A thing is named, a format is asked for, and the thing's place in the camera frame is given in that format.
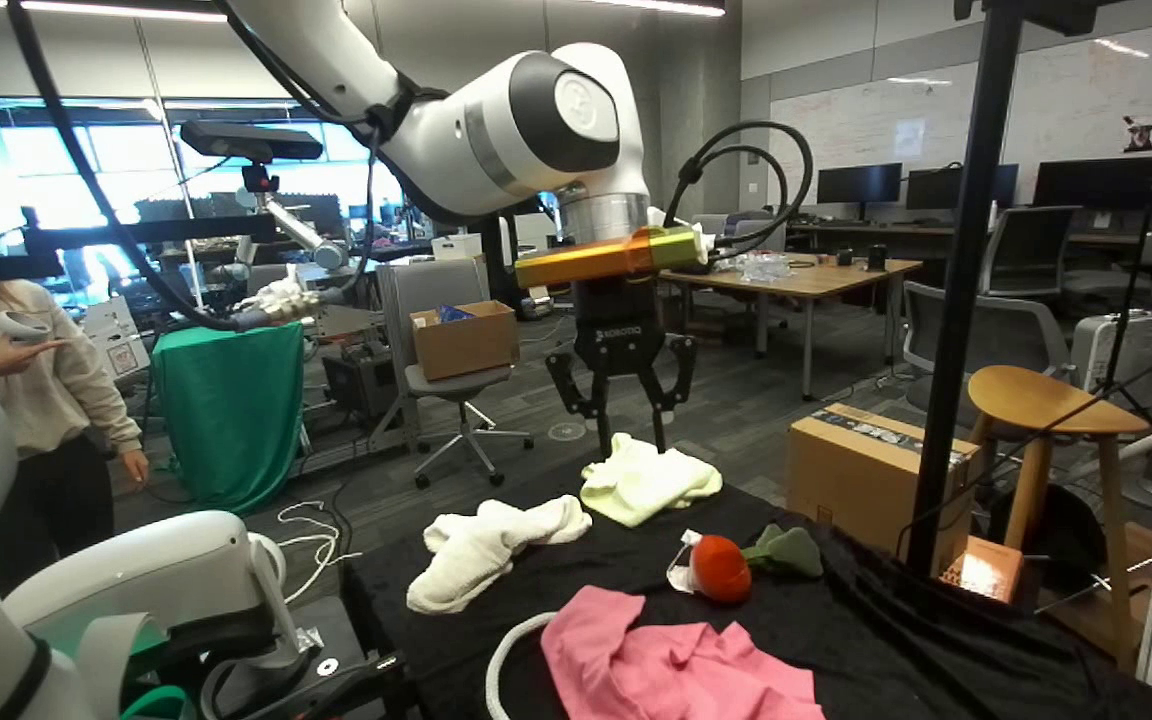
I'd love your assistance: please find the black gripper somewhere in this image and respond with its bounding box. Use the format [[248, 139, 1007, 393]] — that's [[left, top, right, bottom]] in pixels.
[[543, 277, 702, 461]]

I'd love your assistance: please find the light green towel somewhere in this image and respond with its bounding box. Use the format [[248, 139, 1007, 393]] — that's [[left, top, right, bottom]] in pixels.
[[577, 429, 728, 530]]

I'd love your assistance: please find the red plush toy green leaf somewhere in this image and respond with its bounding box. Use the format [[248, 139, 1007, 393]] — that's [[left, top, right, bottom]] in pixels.
[[663, 519, 827, 610]]

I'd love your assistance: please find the pink cloth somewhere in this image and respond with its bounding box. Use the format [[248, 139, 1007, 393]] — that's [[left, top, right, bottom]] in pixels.
[[536, 579, 827, 720]]

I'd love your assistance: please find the small open cardboard box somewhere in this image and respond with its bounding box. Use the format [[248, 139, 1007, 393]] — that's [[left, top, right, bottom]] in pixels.
[[409, 297, 524, 387]]

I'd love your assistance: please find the light wooden desk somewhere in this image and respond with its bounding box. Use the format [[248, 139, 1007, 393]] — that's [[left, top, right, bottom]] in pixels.
[[661, 250, 927, 403]]

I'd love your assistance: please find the white towel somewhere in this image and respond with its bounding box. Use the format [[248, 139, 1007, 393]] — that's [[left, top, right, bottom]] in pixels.
[[404, 490, 595, 619]]

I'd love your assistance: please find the cardboard box black tape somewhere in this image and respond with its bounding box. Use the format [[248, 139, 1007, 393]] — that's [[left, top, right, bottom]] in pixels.
[[786, 401, 988, 573]]

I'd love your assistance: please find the black crate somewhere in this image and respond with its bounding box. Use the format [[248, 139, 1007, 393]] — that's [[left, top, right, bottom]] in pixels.
[[320, 337, 404, 422]]

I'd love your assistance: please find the black computer monitor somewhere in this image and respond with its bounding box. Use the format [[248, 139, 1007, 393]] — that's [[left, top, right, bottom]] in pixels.
[[1032, 153, 1152, 213], [903, 163, 1021, 215], [812, 158, 903, 213]]

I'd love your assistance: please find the long dark office desk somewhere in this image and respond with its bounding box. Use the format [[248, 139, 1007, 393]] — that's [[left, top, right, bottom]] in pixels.
[[792, 213, 1152, 257]]

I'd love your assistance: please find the white crumpled object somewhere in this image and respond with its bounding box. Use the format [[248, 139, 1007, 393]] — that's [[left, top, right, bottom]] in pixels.
[[228, 258, 310, 329]]

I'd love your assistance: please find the tall metal stand pole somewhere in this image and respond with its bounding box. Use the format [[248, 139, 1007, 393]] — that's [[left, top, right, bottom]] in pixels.
[[820, 0, 1101, 644]]

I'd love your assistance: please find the black tablecloth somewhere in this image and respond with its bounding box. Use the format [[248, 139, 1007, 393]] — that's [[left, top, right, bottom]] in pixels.
[[337, 450, 1152, 720]]

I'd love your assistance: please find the paper sheet on whiteboard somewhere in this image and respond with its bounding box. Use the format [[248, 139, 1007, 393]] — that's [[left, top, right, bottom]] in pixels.
[[888, 116, 933, 163]]

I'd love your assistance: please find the grey mesh chair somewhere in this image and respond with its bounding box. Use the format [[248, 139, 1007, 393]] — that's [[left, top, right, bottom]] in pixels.
[[901, 277, 1075, 381], [983, 198, 1082, 300]]

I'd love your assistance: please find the green draped cloth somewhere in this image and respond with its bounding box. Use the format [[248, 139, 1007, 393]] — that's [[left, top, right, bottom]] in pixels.
[[146, 317, 310, 519]]

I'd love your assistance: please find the round wooden stool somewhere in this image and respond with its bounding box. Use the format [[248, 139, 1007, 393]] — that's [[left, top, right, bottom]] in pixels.
[[962, 360, 1152, 650]]

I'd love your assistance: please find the black base clamp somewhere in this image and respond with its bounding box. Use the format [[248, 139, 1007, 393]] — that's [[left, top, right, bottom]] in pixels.
[[192, 625, 409, 720]]

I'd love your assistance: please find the black round bucket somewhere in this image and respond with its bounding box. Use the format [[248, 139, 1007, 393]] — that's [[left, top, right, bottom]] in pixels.
[[988, 475, 1112, 595]]

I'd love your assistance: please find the white paper sign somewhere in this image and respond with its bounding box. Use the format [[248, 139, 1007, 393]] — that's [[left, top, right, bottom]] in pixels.
[[74, 291, 156, 387]]

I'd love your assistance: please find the grey white floor unit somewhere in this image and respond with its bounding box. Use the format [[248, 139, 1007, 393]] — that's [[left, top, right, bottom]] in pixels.
[[1068, 302, 1152, 421]]

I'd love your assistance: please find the green plastic piece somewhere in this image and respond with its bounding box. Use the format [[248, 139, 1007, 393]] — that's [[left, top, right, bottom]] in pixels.
[[114, 619, 195, 720]]

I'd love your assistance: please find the person in beige sweater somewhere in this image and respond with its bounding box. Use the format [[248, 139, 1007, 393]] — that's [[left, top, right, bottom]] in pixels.
[[0, 184, 156, 595]]

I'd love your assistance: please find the ceiling light strip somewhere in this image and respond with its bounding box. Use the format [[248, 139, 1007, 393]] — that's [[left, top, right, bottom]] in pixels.
[[0, 0, 233, 26]]

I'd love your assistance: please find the white rope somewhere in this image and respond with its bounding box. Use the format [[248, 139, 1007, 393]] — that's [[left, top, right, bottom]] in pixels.
[[481, 608, 568, 720]]

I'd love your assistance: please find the white floor cable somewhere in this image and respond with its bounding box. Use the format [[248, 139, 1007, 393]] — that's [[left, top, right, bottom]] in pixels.
[[265, 497, 357, 608]]

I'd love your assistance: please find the black stereo camera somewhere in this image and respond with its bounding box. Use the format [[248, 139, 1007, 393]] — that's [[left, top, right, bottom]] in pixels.
[[175, 116, 330, 166]]

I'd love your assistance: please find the black camera boom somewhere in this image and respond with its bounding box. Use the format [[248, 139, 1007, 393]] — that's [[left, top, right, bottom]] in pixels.
[[0, 156, 436, 288]]

